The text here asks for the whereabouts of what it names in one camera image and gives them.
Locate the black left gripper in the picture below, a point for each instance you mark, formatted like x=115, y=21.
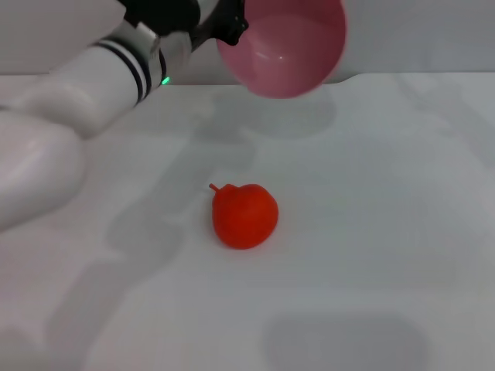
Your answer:
x=220, y=21

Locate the pink plastic bowl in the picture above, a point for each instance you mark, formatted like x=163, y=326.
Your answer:
x=286, y=54

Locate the orange toy fruit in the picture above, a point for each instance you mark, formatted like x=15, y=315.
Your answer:
x=243, y=216

